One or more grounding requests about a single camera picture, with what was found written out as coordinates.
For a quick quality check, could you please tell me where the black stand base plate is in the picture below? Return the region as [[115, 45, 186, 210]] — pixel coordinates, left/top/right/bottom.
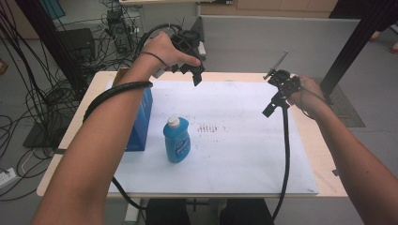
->
[[23, 109, 76, 150]]

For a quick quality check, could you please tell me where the black equipment case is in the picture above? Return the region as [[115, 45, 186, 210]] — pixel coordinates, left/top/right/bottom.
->
[[58, 27, 97, 64]]

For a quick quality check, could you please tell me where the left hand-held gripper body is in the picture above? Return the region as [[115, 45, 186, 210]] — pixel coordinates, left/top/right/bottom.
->
[[170, 15, 207, 64]]

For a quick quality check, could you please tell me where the white table leg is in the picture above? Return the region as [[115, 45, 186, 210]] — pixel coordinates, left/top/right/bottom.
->
[[123, 197, 148, 225]]

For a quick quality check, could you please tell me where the teal board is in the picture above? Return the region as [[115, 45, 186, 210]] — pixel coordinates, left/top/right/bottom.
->
[[38, 0, 67, 21]]

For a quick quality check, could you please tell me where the black right wrist cord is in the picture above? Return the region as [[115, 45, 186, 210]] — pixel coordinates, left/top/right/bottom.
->
[[298, 85, 328, 121]]

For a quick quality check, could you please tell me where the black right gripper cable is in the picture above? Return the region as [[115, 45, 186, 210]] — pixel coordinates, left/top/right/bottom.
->
[[271, 106, 291, 221]]

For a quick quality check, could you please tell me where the white-legged background table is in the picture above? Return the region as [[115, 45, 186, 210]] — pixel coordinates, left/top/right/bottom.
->
[[120, 0, 234, 60]]

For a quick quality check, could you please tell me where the black left wrist cord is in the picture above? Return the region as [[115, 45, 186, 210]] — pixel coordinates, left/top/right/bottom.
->
[[139, 51, 170, 68]]

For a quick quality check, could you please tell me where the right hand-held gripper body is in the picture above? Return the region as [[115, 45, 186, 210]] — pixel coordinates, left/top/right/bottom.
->
[[263, 51, 304, 109]]

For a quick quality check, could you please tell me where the person's right hand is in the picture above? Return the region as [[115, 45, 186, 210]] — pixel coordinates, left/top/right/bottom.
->
[[287, 75, 327, 119]]

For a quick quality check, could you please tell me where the person's leg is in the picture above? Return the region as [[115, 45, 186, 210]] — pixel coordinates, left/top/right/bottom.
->
[[219, 198, 275, 225], [145, 198, 191, 225]]

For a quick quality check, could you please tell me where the person's left hand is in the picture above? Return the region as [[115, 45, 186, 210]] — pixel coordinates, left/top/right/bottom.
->
[[140, 31, 202, 73]]

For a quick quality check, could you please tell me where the black wrist cord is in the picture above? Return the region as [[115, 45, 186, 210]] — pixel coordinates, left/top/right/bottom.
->
[[139, 51, 170, 68], [298, 85, 328, 121]]

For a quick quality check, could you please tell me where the white table mat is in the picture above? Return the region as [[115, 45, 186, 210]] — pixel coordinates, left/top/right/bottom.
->
[[104, 79, 319, 196]]

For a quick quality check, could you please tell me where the tangle of black cables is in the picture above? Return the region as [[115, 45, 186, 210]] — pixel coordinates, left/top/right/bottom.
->
[[0, 0, 145, 201]]

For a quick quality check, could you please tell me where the wooden cabinet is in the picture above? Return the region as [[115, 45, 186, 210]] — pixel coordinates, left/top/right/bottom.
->
[[200, 0, 341, 19]]

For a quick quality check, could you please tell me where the black metal stand post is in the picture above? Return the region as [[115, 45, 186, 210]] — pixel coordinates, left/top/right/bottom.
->
[[318, 0, 398, 104], [13, 0, 92, 95]]

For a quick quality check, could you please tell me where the person's right leg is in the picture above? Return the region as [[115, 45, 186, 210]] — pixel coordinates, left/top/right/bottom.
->
[[219, 198, 275, 225]]

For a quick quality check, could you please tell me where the grey computer tower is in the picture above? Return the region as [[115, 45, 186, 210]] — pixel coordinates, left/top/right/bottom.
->
[[106, 8, 134, 54]]

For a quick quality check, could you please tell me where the blue cardboard box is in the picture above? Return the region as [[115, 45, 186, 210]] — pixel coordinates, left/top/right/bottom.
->
[[112, 67, 154, 153]]

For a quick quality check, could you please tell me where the blue bottle with white cap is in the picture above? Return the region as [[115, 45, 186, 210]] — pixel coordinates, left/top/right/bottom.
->
[[162, 114, 191, 164]]

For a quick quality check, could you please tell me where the white power strip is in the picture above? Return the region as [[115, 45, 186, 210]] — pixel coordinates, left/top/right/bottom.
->
[[0, 167, 17, 190]]

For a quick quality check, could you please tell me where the person's left leg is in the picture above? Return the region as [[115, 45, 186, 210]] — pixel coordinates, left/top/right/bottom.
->
[[145, 198, 191, 225]]

